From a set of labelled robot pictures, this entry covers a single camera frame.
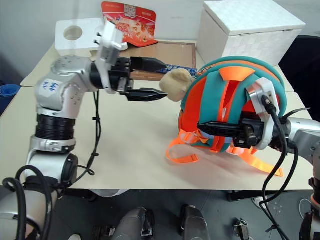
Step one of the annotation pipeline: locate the large white box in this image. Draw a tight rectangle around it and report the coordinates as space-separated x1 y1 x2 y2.
196 0 307 67

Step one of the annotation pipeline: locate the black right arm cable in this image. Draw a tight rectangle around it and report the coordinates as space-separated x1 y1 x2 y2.
258 95 301 240

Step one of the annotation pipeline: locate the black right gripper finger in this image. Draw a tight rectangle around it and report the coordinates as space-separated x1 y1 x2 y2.
196 120 243 139

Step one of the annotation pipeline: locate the white foam block with hole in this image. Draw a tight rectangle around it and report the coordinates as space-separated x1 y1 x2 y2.
54 17 130 57

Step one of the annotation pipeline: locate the blue patterned strip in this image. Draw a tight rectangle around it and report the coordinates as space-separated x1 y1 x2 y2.
162 63 208 77

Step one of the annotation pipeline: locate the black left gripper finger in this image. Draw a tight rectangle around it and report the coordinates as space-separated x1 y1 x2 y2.
129 56 167 75
123 87 169 102

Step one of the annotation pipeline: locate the orange and teal backpack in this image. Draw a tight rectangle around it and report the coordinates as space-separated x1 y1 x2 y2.
164 57 286 179

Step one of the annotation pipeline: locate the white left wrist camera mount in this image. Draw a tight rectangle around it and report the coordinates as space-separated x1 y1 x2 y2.
94 21 129 95

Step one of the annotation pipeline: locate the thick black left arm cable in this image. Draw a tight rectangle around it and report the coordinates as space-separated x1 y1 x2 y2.
1 164 55 240

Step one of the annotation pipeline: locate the red printed bag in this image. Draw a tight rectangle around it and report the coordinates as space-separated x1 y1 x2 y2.
101 1 159 48

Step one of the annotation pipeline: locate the blue rolled mat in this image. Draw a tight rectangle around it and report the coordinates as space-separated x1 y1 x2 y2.
0 84 21 117

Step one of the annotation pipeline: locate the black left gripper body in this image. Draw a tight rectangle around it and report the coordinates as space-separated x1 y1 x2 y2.
108 56 135 96

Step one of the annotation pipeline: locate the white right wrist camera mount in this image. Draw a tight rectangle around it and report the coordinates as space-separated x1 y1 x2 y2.
245 77 281 151

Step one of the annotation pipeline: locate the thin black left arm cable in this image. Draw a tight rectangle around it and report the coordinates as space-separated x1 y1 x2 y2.
74 89 103 176

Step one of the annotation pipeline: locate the small black metal bracket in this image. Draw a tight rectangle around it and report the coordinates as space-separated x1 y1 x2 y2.
233 217 251 240

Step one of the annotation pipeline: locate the dark grey rounded shape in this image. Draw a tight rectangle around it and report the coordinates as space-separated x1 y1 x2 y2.
179 204 214 240
114 207 156 240

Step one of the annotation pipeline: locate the brown wooden framed board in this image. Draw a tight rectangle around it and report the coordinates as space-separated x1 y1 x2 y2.
89 41 199 82

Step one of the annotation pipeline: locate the beige plush toy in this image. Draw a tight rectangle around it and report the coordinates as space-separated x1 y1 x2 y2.
159 68 194 102

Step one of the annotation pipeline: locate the black zip tie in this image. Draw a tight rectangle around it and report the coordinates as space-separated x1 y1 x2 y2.
281 107 312 123

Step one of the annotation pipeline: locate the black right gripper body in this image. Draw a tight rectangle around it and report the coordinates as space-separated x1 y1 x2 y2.
232 116 266 150

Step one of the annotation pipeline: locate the black table foot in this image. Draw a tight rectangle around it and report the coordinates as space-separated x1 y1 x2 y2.
226 189 264 202

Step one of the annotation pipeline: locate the black chair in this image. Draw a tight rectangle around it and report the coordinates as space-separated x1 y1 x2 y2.
278 34 320 121

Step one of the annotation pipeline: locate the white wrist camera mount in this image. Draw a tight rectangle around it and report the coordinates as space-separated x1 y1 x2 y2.
94 21 129 95
245 77 281 151

